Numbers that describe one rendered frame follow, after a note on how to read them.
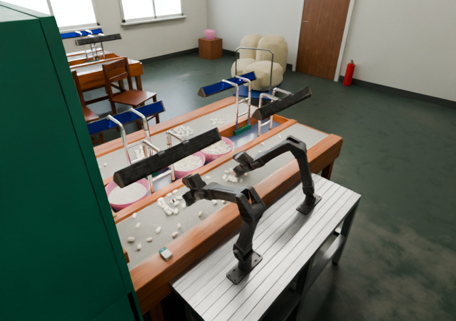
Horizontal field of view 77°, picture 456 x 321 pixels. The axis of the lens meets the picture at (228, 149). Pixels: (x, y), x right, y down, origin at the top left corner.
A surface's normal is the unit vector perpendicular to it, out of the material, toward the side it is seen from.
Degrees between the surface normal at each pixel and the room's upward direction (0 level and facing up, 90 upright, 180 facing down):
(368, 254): 0
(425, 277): 0
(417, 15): 90
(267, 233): 0
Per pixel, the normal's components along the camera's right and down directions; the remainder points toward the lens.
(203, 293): 0.00, -0.85
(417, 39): -0.69, 0.39
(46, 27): 0.70, 0.38
